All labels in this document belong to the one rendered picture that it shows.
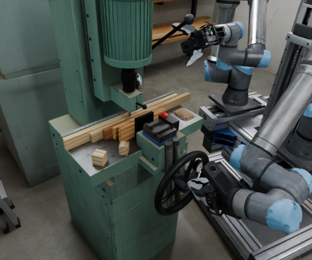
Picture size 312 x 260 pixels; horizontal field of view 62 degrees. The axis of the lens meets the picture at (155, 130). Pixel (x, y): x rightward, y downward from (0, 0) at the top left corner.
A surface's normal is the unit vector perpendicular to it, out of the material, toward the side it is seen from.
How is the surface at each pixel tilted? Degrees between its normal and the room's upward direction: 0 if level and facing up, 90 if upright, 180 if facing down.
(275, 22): 90
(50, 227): 0
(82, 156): 0
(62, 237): 0
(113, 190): 90
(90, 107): 90
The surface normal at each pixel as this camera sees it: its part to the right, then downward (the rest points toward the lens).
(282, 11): -0.78, 0.34
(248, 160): -0.56, -0.25
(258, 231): 0.04, -0.81
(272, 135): -0.20, -0.10
